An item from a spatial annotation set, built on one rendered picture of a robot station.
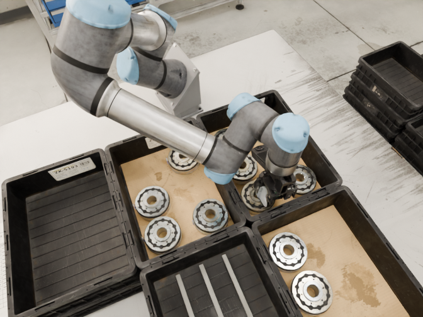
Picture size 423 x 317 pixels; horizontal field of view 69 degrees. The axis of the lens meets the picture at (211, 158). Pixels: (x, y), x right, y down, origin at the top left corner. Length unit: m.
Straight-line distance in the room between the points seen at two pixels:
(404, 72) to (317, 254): 1.36
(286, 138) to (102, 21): 0.42
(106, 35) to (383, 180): 1.02
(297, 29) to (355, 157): 1.92
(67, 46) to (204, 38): 2.23
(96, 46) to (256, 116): 0.36
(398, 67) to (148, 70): 1.44
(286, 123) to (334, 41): 2.35
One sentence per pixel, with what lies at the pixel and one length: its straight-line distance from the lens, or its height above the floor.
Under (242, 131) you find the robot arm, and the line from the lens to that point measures 0.69.
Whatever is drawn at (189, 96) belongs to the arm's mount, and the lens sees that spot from 1.23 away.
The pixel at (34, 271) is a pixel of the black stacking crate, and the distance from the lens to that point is 1.03.
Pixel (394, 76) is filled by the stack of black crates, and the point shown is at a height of 0.49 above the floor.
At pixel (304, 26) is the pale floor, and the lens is 3.07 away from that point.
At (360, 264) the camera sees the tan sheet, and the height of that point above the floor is 0.83.
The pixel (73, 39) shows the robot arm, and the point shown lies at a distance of 0.69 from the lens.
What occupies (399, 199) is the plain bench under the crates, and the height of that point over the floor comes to 0.70.
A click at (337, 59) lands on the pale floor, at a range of 2.79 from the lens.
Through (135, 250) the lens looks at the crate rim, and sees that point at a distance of 0.82.
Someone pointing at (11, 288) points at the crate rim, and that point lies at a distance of 0.92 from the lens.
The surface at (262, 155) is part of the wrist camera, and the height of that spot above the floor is 1.00.
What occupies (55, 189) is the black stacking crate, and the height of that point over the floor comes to 0.83.
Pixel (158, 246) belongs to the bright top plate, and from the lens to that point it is 0.89.
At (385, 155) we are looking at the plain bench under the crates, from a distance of 1.34.
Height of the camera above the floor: 1.70
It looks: 58 degrees down
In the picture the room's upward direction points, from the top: 3 degrees counter-clockwise
